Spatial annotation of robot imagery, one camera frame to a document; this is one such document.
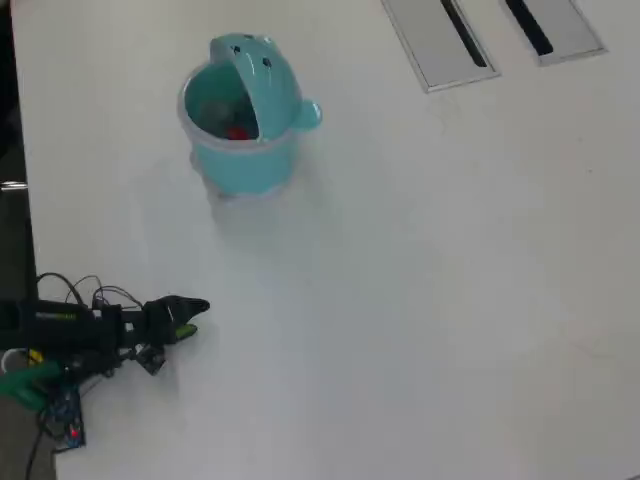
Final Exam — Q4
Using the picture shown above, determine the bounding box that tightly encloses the blue circuit board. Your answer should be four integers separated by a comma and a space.
47, 383, 87, 451

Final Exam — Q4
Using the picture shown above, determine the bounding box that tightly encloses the grey table cable hatch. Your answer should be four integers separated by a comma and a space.
499, 0, 609, 66
380, 0, 501, 95

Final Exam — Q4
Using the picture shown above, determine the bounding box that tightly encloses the green table clamp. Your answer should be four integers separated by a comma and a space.
0, 360, 65, 414

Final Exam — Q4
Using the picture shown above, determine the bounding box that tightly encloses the white cable loop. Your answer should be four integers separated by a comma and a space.
0, 347, 32, 375

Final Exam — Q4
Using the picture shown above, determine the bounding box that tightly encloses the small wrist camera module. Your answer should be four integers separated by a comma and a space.
132, 344, 167, 377

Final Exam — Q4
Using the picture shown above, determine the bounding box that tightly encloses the teal animal shaped bin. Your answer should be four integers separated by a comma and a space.
177, 32, 324, 201

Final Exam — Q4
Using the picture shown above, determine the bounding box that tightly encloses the black power cable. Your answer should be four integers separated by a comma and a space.
23, 424, 47, 480

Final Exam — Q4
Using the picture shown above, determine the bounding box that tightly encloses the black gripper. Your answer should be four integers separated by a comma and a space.
119, 295, 211, 350

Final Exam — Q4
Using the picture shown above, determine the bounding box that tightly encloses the thin black wire bundle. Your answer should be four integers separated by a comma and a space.
37, 272, 145, 312

